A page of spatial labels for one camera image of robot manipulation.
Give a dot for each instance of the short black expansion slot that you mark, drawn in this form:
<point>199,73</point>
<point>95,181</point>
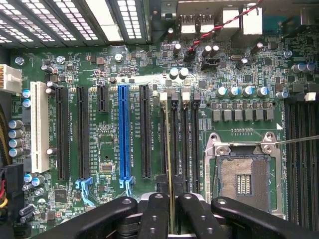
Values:
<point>102,98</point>

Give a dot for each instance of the black grey PC case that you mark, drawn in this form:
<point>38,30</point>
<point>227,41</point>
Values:
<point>149,25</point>

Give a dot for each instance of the white power connector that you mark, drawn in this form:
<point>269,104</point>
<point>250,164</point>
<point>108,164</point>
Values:
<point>11,78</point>

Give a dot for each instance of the blue expansion slot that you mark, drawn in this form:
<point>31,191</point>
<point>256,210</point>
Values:
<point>124,132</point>

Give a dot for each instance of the long black expansion slot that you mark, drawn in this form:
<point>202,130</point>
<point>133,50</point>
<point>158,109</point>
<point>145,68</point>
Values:
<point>63,132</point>
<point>145,132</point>
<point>83,132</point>

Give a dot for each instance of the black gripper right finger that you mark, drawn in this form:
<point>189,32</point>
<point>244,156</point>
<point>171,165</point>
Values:
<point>199,219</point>

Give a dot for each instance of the thin metal locking lever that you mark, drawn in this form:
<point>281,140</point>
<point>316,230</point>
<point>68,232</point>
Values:
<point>294,140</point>

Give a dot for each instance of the green motherboard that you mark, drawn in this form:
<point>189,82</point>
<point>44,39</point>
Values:
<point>139,62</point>

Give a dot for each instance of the CPU socket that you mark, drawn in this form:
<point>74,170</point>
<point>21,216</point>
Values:
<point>234,174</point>

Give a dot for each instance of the white expansion slot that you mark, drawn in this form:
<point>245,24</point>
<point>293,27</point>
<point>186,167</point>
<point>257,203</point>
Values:
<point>40,124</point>

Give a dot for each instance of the black power connector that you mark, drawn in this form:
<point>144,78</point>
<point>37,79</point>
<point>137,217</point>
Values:
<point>13,184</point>

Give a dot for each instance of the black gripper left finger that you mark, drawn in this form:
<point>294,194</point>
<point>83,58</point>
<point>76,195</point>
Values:
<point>157,216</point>

